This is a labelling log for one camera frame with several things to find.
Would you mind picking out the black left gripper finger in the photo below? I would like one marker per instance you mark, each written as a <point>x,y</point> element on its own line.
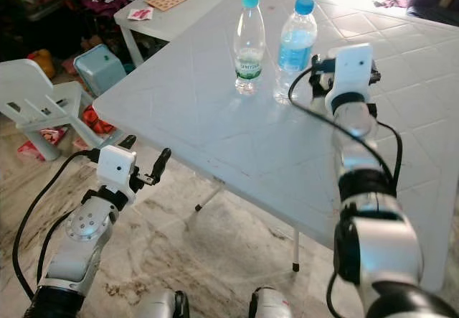
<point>129,142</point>
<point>161,164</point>

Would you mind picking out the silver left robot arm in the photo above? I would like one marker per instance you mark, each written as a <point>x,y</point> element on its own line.
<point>82,232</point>

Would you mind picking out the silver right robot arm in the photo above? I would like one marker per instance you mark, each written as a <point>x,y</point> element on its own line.
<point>380,246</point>

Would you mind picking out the clear bottle blue label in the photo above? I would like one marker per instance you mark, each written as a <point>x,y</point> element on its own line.
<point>294,52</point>

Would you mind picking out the large white plastic table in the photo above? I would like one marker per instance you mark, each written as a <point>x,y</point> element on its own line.
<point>222,131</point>

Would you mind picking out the clear bottle green label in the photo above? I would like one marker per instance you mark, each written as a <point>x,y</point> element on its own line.
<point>249,45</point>

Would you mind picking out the teal plastic box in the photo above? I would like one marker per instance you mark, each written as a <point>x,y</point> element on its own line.
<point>100,70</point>

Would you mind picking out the pink cloth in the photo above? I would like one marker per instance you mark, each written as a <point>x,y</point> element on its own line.
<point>391,2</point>

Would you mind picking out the yellow toy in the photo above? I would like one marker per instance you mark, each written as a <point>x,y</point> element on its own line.
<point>41,61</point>

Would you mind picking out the white plastic chair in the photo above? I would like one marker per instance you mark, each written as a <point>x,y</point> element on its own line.
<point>21,81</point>

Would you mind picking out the silver robot left leg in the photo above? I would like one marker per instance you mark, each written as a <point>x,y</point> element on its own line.
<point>161,306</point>

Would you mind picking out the silver robot leg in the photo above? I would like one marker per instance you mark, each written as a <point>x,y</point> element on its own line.
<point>161,306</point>
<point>271,304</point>

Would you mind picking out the small red white packet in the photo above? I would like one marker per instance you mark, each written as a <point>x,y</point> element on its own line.
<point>140,13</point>

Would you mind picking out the small white plastic table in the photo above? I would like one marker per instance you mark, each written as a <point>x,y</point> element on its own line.
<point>208,9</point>

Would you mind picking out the silver robot right leg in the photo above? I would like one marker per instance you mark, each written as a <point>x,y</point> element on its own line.
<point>271,304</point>

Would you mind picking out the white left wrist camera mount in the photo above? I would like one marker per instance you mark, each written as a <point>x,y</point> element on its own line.
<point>117,166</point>

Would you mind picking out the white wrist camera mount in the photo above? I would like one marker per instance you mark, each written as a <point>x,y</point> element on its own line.
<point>117,166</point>
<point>351,70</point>

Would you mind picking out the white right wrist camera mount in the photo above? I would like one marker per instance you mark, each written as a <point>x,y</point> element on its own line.
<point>351,70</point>

